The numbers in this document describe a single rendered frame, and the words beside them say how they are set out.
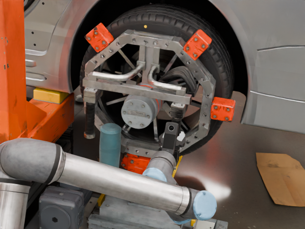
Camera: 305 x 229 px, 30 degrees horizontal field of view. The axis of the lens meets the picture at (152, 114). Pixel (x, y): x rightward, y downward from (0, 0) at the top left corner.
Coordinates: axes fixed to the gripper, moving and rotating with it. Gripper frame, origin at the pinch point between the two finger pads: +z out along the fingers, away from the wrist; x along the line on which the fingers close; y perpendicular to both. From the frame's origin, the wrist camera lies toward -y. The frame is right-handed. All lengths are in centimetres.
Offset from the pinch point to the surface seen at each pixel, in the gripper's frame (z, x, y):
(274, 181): 114, 44, 82
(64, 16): 33, -59, -28
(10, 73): -16, -60, -19
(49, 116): 20, -61, 15
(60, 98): 34, -61, 12
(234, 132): 170, 13, 83
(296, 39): 33, 39, -32
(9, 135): -18, -60, 5
